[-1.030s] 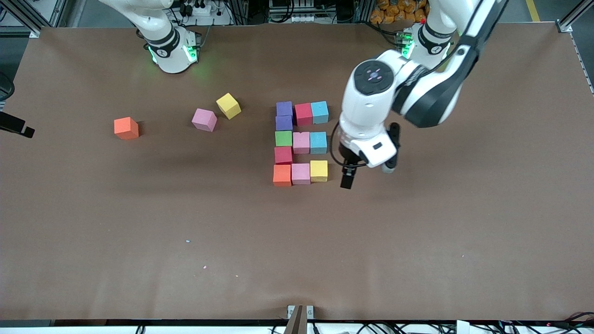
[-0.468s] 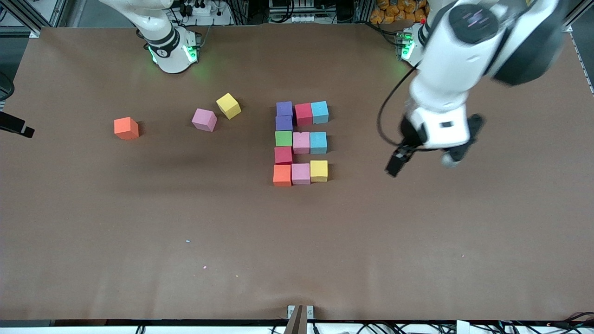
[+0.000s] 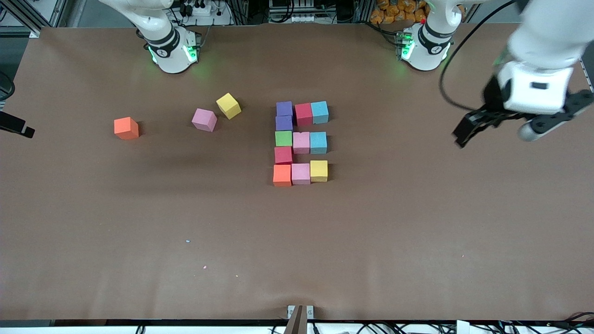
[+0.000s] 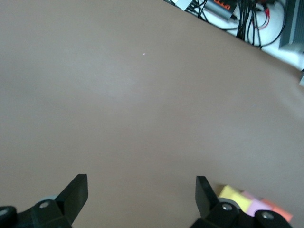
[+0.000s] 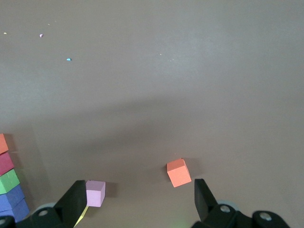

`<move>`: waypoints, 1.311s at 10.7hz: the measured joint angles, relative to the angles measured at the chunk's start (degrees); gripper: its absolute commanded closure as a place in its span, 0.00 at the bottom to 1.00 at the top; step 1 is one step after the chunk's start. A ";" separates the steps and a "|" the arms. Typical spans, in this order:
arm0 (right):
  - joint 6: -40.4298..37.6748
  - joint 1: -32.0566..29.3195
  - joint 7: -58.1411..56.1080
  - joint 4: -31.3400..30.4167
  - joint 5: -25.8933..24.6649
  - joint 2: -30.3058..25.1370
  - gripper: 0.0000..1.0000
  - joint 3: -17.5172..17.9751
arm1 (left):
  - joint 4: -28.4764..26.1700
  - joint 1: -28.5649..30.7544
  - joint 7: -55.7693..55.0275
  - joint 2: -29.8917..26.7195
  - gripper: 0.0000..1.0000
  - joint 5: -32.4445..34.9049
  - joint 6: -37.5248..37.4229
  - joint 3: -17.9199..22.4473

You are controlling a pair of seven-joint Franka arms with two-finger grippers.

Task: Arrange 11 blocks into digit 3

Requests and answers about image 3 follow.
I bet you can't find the white power strip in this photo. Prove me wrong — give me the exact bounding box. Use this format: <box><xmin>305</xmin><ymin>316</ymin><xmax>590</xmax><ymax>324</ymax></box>
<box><xmin>174</xmin><ymin>0</ymin><xmax>232</xmax><ymax>26</ymax></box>

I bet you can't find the white equipment box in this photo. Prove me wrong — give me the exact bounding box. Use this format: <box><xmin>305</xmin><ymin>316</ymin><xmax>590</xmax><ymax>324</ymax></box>
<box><xmin>269</xmin><ymin>0</ymin><xmax>336</xmax><ymax>24</ymax></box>

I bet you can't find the brown table mat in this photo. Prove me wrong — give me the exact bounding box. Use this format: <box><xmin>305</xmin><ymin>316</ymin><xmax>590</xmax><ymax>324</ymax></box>
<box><xmin>0</xmin><ymin>21</ymin><xmax>594</xmax><ymax>322</ymax></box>

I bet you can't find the grey metal bracket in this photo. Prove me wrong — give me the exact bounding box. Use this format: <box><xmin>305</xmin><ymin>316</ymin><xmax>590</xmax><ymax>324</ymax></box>
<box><xmin>287</xmin><ymin>305</ymin><xmax>315</xmax><ymax>321</ymax></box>

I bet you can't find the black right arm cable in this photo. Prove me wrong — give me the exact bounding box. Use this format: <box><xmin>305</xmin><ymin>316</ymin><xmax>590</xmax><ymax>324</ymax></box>
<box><xmin>0</xmin><ymin>70</ymin><xmax>16</xmax><ymax>100</ymax></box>

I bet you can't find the dark camera mount post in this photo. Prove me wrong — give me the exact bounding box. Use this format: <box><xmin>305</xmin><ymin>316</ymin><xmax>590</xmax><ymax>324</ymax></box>
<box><xmin>284</xmin><ymin>305</ymin><xmax>308</xmax><ymax>334</ymax></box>

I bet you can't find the pink foam cube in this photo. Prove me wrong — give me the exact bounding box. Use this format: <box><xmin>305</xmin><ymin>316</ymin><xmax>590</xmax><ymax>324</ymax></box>
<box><xmin>191</xmin><ymin>108</ymin><xmax>218</xmax><ymax>133</ymax></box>
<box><xmin>292</xmin><ymin>132</ymin><xmax>311</xmax><ymax>154</ymax></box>
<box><xmin>291</xmin><ymin>163</ymin><xmax>311</xmax><ymax>186</ymax></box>

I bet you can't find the aluminium table edge rail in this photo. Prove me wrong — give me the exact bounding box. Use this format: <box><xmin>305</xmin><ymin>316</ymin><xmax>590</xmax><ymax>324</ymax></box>
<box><xmin>579</xmin><ymin>56</ymin><xmax>594</xmax><ymax>93</ymax></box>

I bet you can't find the orange foam cube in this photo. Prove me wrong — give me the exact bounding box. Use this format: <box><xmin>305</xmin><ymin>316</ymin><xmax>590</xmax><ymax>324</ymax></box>
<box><xmin>114</xmin><ymin>116</ymin><xmax>140</xmax><ymax>141</ymax></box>
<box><xmin>272</xmin><ymin>164</ymin><xmax>292</xmax><ymax>187</ymax></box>

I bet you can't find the aluminium frame profile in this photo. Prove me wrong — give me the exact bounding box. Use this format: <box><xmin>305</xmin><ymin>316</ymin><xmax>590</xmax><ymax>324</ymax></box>
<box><xmin>0</xmin><ymin>0</ymin><xmax>70</xmax><ymax>39</ymax></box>

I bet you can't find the orange plastic items pile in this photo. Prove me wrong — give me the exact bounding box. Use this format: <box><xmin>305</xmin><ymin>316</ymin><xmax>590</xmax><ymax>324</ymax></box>
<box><xmin>370</xmin><ymin>0</ymin><xmax>430</xmax><ymax>25</ymax></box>

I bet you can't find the yellow foam cube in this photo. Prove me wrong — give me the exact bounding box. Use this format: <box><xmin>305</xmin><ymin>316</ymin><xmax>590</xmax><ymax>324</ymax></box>
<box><xmin>216</xmin><ymin>93</ymin><xmax>242</xmax><ymax>120</ymax></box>
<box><xmin>310</xmin><ymin>160</ymin><xmax>329</xmax><ymax>183</ymax></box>

